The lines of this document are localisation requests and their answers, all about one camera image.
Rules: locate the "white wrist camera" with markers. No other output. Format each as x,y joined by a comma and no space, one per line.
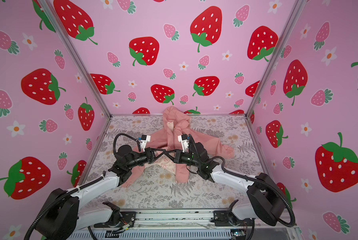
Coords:
142,142
184,141

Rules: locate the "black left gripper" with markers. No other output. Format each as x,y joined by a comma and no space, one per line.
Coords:
150,152

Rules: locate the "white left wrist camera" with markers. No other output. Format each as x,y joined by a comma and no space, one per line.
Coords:
142,142

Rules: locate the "aluminium corner post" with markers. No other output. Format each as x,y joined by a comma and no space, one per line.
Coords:
73,23
283,38

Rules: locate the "aluminium left corner post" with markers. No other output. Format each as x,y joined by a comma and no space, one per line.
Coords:
73,23

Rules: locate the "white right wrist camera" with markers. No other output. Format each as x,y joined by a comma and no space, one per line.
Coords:
184,141

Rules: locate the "aluminium right corner post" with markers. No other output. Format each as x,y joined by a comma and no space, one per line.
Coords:
283,38

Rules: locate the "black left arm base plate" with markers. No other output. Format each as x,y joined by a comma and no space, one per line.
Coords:
118,219

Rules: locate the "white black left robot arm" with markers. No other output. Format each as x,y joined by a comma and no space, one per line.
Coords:
61,214

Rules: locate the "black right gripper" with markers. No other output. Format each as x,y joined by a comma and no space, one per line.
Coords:
177,156

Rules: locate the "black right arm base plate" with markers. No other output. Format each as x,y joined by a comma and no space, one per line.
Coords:
226,218

